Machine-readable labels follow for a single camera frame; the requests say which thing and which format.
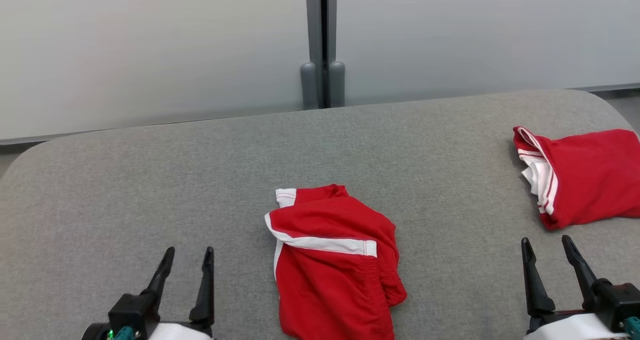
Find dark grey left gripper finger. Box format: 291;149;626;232
188;246;215;325
144;246;176;301

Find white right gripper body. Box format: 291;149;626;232
524;312;631;340

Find grey metal partition post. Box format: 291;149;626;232
305;0;339;109

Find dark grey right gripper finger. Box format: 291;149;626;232
520;237;556;317
561;234;601;311

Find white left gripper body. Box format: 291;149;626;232
140;322;215;340

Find red jersey with white sleeves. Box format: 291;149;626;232
512;126;640;231

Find red shorts with white stripe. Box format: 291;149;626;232
264;184;408;340

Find grey rounded post foot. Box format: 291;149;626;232
328;61;347;108
299;62;320;111

